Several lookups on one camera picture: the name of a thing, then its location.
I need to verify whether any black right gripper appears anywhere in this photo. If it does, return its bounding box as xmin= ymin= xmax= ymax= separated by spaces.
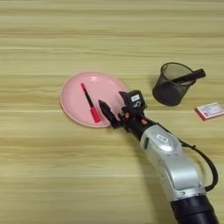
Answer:
xmin=97 ymin=99 xmax=156 ymax=142

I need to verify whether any red marker pen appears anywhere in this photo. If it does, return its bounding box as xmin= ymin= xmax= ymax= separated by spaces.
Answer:
xmin=80 ymin=82 xmax=102 ymax=123

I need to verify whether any pink round plate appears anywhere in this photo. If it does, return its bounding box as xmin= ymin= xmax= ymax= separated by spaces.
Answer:
xmin=59 ymin=70 xmax=130 ymax=129

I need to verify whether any black marker pen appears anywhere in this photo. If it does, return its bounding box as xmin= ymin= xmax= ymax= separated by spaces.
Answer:
xmin=171 ymin=68 xmax=207 ymax=85

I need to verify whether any black mesh pen cup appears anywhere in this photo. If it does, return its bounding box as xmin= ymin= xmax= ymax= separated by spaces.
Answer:
xmin=151 ymin=61 xmax=197 ymax=107

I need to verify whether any red and white card box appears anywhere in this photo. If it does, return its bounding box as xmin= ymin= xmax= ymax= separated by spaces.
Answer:
xmin=194 ymin=101 xmax=224 ymax=122

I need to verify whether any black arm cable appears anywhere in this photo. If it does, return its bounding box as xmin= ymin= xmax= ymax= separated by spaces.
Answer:
xmin=177 ymin=138 xmax=220 ymax=193

